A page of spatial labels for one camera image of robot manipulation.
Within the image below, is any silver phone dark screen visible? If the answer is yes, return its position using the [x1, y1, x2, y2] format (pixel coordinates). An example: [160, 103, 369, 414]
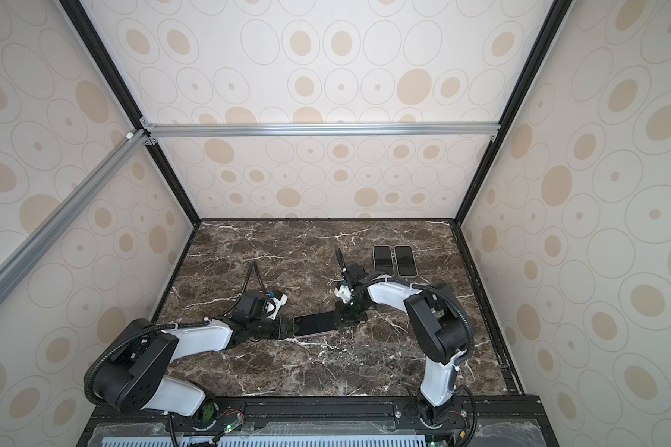
[372, 245, 394, 276]

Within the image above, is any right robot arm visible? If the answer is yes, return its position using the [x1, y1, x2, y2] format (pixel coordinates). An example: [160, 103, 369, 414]
[335, 264, 475, 407]

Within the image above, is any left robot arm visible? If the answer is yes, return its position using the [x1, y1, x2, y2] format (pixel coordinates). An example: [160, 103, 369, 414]
[84, 291, 294, 426]

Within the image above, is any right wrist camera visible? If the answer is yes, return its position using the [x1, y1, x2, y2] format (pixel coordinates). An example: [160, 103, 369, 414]
[334, 284, 352, 305]

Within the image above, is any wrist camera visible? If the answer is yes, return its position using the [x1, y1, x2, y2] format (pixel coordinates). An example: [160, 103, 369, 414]
[266, 291, 288, 320]
[334, 284, 352, 305]

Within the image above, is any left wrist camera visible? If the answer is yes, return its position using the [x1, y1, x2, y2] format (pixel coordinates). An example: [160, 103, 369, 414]
[266, 291, 288, 320]

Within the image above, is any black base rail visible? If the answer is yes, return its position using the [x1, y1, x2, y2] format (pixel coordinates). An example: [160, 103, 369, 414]
[76, 394, 560, 447]

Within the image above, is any horizontal aluminium rail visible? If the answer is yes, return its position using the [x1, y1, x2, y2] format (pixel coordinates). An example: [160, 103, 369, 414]
[147, 122, 500, 138]

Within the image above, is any right black corner post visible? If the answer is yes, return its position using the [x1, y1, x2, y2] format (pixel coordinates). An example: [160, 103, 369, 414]
[454, 0, 572, 228]

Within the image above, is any diagonal aluminium rail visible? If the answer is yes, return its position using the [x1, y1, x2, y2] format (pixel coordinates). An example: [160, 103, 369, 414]
[0, 130, 147, 305]

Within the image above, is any black corner frame post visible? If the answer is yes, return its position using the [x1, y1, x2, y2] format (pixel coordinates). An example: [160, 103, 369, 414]
[59, 0, 201, 228]

